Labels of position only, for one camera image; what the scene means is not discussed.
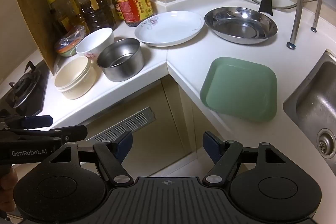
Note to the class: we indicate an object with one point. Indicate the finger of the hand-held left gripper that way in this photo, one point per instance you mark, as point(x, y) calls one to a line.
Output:
point(73, 132)
point(36, 121)

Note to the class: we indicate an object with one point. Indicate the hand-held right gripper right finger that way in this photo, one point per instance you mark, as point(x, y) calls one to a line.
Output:
point(212, 146)

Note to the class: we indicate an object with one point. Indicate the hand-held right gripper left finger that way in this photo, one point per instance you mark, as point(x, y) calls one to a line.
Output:
point(125, 146)

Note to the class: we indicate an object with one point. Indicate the cream ribbed bowl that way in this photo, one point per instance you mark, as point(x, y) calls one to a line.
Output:
point(74, 79)

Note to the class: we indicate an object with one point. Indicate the green square plate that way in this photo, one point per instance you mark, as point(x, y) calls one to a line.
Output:
point(239, 90)

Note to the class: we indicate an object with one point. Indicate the deep steel bowl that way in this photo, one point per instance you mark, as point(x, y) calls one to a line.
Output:
point(120, 66)

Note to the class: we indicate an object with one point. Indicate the white floral bowl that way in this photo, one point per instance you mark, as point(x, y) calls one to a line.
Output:
point(97, 40)

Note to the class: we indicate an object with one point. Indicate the shallow steel plate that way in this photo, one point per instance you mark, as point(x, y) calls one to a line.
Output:
point(241, 26)

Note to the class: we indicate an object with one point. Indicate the white floral plate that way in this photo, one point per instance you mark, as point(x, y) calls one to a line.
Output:
point(168, 27)

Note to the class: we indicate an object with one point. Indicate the plastic-wrapped colourful bowls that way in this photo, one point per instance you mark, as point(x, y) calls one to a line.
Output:
point(65, 44)

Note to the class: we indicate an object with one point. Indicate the person's left hand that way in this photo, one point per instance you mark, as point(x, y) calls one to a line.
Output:
point(7, 180)

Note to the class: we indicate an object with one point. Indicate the gas stove burner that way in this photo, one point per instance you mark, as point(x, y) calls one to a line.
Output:
point(29, 107)

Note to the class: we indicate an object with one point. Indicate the white vent grille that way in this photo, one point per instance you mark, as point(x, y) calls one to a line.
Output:
point(123, 123)

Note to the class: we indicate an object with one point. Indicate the black burner grate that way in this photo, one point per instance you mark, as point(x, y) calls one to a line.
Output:
point(23, 85)

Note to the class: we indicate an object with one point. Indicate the beige cabinet door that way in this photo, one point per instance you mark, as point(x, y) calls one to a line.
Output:
point(157, 100)

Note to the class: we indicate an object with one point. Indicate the dark bottle with yellow cap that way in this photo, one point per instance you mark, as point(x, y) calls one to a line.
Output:
point(56, 16)

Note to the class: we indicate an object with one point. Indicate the steel sink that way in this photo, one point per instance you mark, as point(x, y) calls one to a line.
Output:
point(312, 98)

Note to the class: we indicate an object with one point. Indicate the sink drain strainer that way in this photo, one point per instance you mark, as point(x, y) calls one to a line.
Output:
point(328, 144)

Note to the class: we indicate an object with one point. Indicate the wooden cutting board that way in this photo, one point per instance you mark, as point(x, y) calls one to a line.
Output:
point(26, 3)

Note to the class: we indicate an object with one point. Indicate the slim yellow oil bottle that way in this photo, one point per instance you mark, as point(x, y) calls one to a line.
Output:
point(71, 3)

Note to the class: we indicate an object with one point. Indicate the large dark oil bottle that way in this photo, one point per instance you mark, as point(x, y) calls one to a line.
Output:
point(95, 11)

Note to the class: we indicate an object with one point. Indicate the small green sauce jar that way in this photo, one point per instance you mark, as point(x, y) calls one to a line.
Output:
point(118, 8)

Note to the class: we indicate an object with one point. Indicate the steel dish rack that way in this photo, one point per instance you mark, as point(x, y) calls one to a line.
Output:
point(302, 11)

